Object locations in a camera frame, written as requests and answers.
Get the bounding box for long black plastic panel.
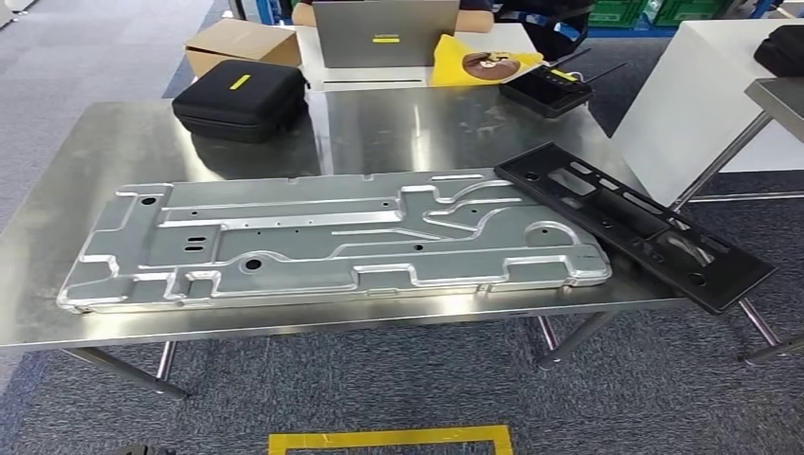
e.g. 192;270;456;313
493;141;777;317

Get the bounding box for stainless steel workbench table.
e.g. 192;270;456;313
668;76;804;368
0;84;692;402

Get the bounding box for silver stamped metal panel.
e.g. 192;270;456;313
56;168;613;316

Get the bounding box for yellow sheet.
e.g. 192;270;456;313
429;32;545;89

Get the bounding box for black tray with tools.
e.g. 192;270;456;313
499;46;630;120

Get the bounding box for grey laptop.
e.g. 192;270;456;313
312;0;461;69

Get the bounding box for black zipped carry case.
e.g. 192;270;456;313
171;59;310;145

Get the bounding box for yellow floor tape square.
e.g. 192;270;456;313
267;425;515;455

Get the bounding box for seated person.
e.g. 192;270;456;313
290;0;496;34

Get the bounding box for brown cardboard box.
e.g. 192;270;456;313
183;17;302;80

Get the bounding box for black office chair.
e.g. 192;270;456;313
492;0;596;63

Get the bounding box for green plastic crate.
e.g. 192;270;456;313
587;0;649;27
647;0;736;27

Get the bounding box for black bag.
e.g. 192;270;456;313
753;24;804;79

